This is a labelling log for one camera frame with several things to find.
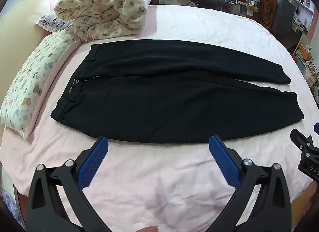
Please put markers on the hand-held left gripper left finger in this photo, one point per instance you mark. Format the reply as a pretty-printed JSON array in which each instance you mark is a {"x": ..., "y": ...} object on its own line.
[{"x": 93, "y": 162}]

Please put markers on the person's left hand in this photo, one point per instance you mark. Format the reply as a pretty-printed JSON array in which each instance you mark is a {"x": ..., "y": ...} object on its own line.
[{"x": 147, "y": 228}]

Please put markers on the pink bed sheet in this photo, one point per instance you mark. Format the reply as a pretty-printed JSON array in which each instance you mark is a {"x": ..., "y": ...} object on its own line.
[{"x": 154, "y": 187}]

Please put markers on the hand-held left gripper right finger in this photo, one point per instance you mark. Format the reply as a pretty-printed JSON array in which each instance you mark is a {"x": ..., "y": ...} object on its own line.
[{"x": 224, "y": 162}]

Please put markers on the bear print pillow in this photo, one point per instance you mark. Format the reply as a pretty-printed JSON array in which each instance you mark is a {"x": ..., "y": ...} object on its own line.
[{"x": 27, "y": 89}]

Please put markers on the bear print quilt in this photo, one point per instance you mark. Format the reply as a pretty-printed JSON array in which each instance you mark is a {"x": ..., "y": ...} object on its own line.
[{"x": 104, "y": 7}]

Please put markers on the black pants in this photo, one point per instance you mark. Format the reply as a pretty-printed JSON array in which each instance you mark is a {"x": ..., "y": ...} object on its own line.
[{"x": 174, "y": 97}]

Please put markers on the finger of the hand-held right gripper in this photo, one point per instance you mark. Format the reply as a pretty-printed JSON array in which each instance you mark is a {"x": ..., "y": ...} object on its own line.
[
  {"x": 316, "y": 128},
  {"x": 300, "y": 139}
]

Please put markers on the orange box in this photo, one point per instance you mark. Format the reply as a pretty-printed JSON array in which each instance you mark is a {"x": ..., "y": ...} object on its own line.
[{"x": 304, "y": 52}]

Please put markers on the wooden chair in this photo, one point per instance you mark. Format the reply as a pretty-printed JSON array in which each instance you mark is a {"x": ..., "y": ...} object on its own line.
[{"x": 268, "y": 10}]

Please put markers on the cream bed headboard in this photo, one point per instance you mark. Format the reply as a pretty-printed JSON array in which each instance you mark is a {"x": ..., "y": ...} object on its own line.
[{"x": 15, "y": 24}]

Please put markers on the purple floral pillow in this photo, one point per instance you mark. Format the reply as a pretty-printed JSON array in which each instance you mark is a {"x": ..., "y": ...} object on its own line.
[{"x": 51, "y": 21}]

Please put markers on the grey cabinet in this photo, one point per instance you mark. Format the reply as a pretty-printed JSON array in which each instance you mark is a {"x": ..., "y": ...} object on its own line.
[{"x": 284, "y": 19}]

